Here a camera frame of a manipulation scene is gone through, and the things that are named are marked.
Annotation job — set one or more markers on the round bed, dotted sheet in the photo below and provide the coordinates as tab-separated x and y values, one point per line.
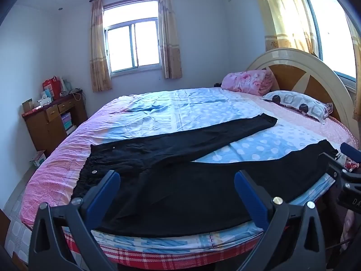
197	110

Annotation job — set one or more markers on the red plaid mattress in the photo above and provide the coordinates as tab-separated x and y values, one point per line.
141	257

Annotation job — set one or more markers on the small sliding window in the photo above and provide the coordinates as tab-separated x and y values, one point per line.
132	45

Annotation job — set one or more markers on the white pillow with dark circles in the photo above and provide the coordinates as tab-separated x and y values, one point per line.
296	103

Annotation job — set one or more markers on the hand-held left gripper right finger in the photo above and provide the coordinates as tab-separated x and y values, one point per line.
248	192

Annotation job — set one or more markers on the long yellow patterned curtain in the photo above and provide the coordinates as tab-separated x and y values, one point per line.
357	84
284	14

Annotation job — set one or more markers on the pink floral folded blanket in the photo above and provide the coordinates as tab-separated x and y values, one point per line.
245	82

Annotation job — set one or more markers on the brown wooden cabinet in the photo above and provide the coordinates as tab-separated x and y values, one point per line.
48	129

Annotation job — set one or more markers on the white tissue box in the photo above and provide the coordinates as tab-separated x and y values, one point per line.
43	101

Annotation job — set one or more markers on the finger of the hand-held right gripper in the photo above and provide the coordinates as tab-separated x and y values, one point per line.
334	165
349	151

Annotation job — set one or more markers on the red paper bag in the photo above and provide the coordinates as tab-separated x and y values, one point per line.
52	86

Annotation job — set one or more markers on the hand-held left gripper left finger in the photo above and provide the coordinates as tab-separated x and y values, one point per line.
108	186

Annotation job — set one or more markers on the white box with green print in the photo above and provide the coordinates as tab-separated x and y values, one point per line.
38	158

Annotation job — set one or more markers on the small cardboard box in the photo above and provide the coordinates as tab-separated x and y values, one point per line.
27	105

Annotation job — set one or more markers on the large window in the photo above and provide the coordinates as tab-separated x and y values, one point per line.
332	34

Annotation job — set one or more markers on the stack of pastel boxes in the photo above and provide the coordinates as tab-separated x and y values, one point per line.
67	122

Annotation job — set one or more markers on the cream and brown round headboard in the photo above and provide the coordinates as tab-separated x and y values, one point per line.
310	84

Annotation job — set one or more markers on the black pants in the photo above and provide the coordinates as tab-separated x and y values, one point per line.
169	192

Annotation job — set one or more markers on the short beige curtain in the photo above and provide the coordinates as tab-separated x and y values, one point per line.
98	50
170	34

